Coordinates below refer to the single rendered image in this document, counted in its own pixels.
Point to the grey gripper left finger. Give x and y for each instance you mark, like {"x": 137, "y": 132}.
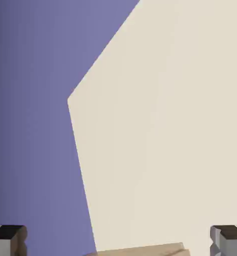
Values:
{"x": 9, "y": 243}

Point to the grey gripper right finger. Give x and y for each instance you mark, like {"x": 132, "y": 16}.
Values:
{"x": 228, "y": 243}

